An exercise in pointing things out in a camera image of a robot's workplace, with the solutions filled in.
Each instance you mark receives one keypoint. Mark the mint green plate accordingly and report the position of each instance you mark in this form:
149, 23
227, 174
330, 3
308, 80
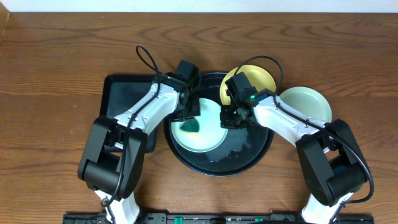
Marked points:
308, 101
211, 134

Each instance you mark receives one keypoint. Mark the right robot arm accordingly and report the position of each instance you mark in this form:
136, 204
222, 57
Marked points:
332, 163

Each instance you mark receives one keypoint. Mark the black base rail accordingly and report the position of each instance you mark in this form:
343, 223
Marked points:
163, 218

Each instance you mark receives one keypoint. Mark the black rectangular tray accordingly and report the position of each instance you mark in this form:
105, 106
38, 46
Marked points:
122, 91

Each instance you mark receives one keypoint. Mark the black round tray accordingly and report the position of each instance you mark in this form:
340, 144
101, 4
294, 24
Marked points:
240, 150

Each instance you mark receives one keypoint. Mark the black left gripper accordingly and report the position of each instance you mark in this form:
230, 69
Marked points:
189, 109

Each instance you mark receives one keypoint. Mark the green yellow sponge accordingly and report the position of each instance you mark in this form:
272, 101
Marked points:
190, 126

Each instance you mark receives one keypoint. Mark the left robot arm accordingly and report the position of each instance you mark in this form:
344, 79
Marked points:
113, 156

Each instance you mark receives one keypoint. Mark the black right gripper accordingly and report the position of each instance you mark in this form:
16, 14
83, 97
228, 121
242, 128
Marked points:
225, 121

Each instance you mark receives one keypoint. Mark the yellow plate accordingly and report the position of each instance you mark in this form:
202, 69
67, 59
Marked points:
257, 76

